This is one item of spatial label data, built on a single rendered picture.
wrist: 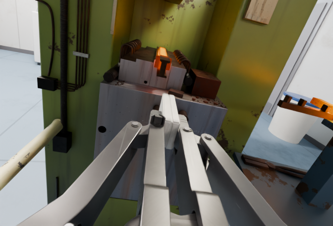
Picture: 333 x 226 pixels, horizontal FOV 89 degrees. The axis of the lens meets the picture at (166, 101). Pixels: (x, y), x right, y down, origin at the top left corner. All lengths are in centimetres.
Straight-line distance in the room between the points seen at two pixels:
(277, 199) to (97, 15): 80
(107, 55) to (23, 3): 395
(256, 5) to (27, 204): 149
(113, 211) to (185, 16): 96
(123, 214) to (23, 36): 423
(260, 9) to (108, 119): 62
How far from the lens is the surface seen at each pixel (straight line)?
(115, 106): 52
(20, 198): 144
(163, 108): 17
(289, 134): 313
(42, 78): 78
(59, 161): 101
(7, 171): 66
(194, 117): 53
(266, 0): 73
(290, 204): 66
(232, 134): 86
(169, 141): 16
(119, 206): 80
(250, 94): 79
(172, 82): 54
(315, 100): 77
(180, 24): 100
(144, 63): 52
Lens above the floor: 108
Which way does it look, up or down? 22 degrees down
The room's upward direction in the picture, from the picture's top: 14 degrees clockwise
